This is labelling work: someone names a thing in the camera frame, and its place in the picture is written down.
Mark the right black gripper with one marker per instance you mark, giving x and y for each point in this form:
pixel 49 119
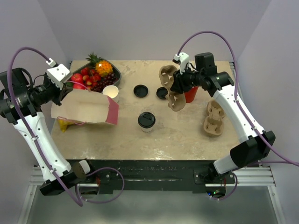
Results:
pixel 179 85

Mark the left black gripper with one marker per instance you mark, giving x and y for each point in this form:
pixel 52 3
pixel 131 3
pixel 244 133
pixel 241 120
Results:
pixel 60 94

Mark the cardboard cup carrier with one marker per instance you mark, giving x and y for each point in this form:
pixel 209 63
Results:
pixel 176 101
pixel 213 124

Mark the brown paper bag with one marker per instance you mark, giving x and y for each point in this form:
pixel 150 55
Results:
pixel 87 107

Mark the black cup lid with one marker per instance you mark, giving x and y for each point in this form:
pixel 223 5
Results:
pixel 140 91
pixel 146 120
pixel 161 93

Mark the white paper cup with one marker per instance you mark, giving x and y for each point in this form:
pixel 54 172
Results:
pixel 112 91
pixel 147 129

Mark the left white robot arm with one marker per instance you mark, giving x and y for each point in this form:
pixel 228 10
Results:
pixel 26 116

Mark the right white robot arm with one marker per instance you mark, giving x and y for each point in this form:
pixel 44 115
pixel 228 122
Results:
pixel 255 142

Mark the red straw holder cup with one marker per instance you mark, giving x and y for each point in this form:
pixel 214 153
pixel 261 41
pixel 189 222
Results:
pixel 190 95

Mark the red apple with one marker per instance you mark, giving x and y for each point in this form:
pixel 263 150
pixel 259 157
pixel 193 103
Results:
pixel 79 86
pixel 77 78

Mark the yellow chips bag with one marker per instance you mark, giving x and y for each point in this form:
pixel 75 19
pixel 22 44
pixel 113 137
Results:
pixel 63 124

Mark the purple grape bunch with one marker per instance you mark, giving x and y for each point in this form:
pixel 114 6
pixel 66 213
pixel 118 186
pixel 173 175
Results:
pixel 104 81

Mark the grey fruit tray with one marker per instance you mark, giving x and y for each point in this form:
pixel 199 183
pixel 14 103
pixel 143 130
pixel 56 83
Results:
pixel 95 77

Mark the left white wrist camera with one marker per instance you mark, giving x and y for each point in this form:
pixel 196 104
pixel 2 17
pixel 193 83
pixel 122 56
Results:
pixel 58 73

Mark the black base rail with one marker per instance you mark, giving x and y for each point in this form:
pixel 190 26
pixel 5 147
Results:
pixel 155 175

